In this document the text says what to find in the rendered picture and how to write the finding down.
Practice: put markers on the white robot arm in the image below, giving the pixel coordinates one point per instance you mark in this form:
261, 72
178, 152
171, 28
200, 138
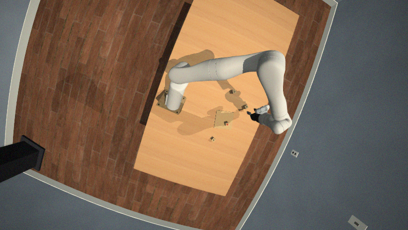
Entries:
270, 68

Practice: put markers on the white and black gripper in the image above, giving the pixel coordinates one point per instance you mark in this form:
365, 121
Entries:
259, 114

